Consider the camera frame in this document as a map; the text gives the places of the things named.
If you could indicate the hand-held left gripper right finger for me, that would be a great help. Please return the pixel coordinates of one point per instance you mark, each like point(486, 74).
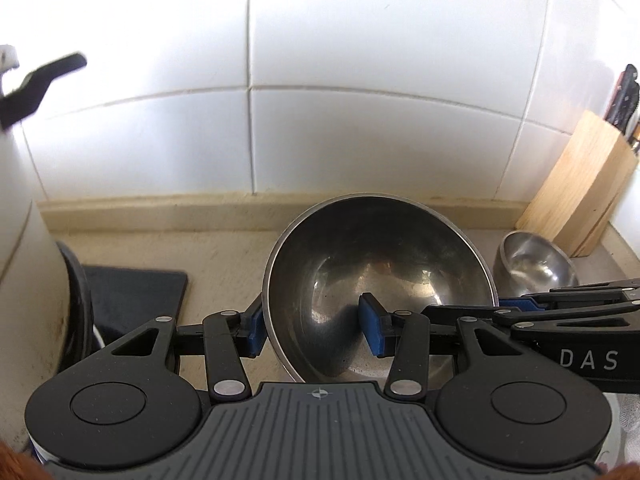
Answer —
point(372, 327)

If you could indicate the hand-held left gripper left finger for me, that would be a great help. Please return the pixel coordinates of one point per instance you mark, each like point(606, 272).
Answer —
point(254, 330)

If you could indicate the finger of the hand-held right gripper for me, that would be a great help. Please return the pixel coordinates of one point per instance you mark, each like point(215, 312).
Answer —
point(460, 311)
point(515, 303)

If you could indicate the stainless steel bowl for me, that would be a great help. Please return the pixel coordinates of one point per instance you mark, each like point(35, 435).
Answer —
point(350, 260)
point(535, 265)

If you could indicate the wooden knife block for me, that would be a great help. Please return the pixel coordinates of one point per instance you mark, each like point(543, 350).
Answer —
point(580, 185)

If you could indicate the white electric kettle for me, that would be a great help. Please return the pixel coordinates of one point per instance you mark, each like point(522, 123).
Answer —
point(25, 240)

